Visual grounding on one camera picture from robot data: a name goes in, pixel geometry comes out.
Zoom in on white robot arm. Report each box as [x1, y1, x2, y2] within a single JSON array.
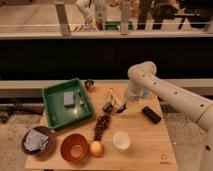
[[125, 61, 213, 171]]

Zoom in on black rectangular block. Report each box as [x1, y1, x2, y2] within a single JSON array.
[[142, 106, 161, 124]]

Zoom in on brown grape bunch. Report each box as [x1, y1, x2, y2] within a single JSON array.
[[93, 115, 111, 141]]

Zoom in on white cup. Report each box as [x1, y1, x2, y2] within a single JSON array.
[[113, 131, 131, 151]]

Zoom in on orange fruit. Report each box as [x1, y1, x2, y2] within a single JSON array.
[[90, 141, 104, 157]]

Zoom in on grey sponge block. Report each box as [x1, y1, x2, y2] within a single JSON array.
[[64, 91, 75, 107]]

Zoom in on green plastic tray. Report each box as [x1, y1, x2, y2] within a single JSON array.
[[42, 78, 94, 131]]

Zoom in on orange bowl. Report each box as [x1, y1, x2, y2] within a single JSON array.
[[60, 134, 89, 163]]

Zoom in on dark purple bowl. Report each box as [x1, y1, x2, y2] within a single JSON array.
[[21, 126, 53, 156]]

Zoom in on grey crumpled cloth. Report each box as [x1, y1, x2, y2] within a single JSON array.
[[24, 129, 48, 152]]

